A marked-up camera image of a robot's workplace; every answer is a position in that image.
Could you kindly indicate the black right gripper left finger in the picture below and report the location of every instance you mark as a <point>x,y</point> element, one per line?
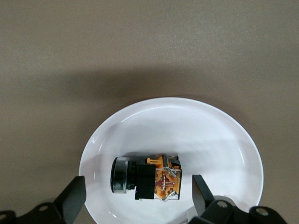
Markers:
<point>72,198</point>

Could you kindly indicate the pale pink round plate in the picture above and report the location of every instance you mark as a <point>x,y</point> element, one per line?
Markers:
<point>175,130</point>

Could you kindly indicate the orange and black push switch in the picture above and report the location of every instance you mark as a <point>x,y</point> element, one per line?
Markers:
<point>144,179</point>

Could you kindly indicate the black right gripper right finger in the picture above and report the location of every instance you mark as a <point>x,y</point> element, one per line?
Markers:
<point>202,198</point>

